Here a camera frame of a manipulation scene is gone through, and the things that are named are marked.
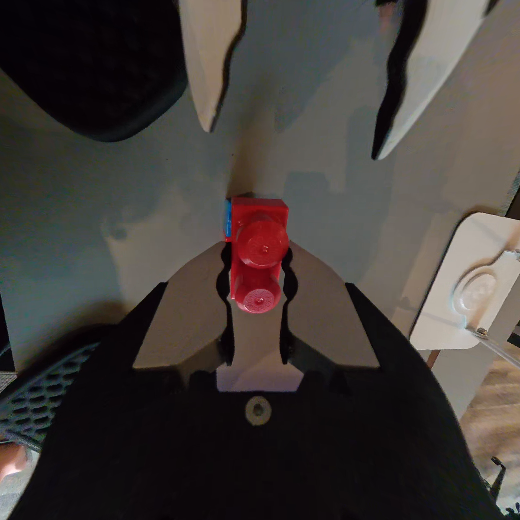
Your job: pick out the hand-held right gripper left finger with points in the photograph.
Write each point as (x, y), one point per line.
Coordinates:
(187, 317)

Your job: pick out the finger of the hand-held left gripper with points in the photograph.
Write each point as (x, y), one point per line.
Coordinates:
(207, 61)
(438, 61)

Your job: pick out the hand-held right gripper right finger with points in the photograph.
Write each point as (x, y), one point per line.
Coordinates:
(329, 317)

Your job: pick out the red two-stud mega block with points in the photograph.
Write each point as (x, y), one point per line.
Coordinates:
(260, 248)

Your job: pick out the blue mega block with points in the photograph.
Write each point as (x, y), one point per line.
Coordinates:
(228, 219)

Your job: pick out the white plastic tray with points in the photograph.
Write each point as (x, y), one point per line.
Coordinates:
(443, 292)

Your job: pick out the clear plastic piece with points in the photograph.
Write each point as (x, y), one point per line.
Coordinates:
(501, 292)

